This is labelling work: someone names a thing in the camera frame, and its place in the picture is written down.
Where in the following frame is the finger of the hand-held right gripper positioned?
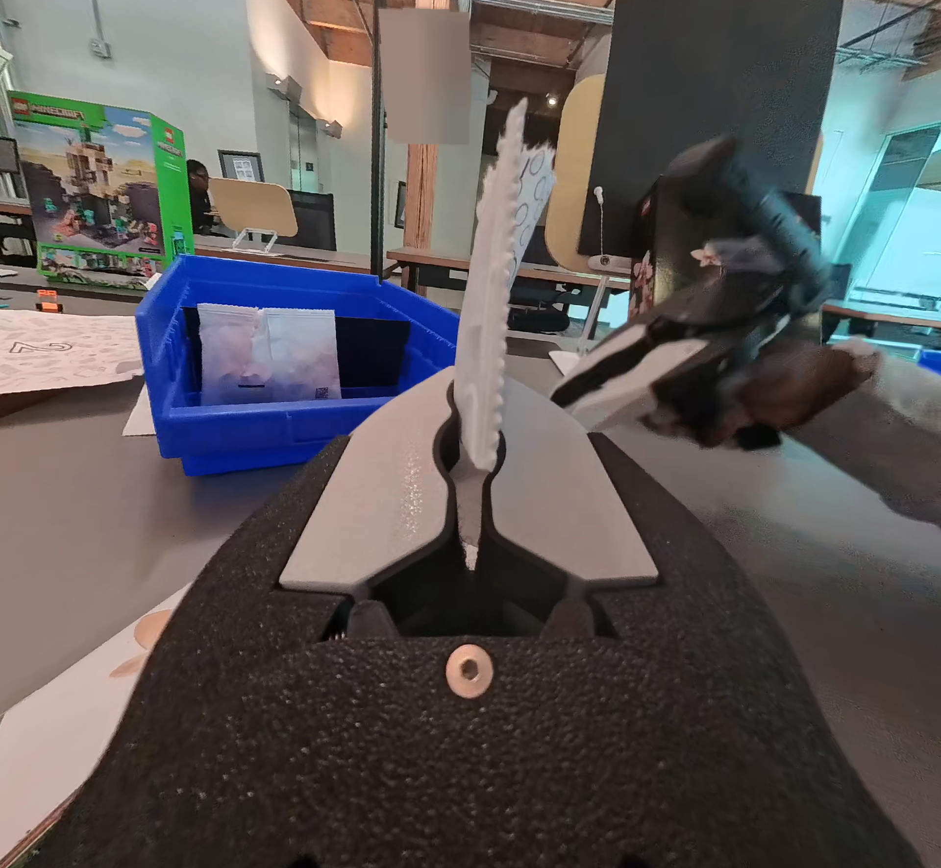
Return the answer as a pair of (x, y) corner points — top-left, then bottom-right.
(570, 339), (712, 435)
(550, 317), (708, 408)

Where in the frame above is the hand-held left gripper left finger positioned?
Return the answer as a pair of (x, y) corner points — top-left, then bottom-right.
(278, 367), (460, 597)

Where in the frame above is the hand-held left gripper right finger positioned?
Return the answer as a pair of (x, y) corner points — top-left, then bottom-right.
(485, 377), (663, 601)

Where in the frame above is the white paper bag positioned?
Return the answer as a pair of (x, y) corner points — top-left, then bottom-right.
(452, 98), (557, 571)
(197, 304), (343, 406)

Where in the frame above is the person's right forearm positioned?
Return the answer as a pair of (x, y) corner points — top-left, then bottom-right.
(790, 350), (941, 525)

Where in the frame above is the wood-edged office desk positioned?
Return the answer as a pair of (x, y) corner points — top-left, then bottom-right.
(822, 298), (941, 330)
(193, 235), (399, 279)
(386, 247), (635, 297)

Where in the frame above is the dark toy brick set box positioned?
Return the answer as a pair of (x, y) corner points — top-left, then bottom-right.
(628, 176), (824, 341)

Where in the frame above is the white paper scrap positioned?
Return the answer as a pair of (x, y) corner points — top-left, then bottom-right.
(121, 394), (160, 437)

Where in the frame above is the black vertical pole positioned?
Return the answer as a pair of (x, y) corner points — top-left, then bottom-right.
(370, 0), (391, 283)

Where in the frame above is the tan board on clear stand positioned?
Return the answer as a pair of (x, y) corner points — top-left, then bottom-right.
(208, 177), (298, 252)

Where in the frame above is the crumpled white paper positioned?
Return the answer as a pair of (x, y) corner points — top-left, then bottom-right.
(0, 310), (146, 396)

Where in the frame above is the orchid picture instruction booklet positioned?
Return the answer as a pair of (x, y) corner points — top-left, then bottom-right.
(0, 581), (194, 862)

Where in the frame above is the metal lift door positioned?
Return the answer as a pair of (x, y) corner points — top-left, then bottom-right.
(288, 104), (322, 193)

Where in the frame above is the green toy set box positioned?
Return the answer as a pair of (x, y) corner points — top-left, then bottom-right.
(7, 89), (196, 292)

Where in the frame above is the black panel with tan frame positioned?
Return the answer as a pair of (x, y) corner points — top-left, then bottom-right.
(547, 0), (857, 275)

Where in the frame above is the wooden post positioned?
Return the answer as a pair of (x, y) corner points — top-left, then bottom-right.
(403, 0), (462, 253)

